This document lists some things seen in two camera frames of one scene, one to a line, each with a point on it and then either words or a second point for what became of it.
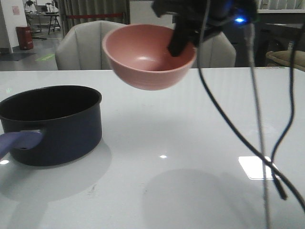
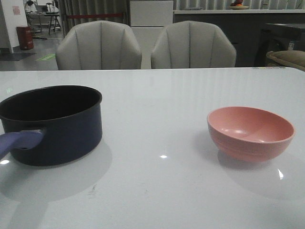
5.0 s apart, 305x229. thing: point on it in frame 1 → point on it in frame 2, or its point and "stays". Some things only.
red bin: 25,37 stays
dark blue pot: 50,126 stays
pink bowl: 139,55 → 248,134
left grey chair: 80,47 stays
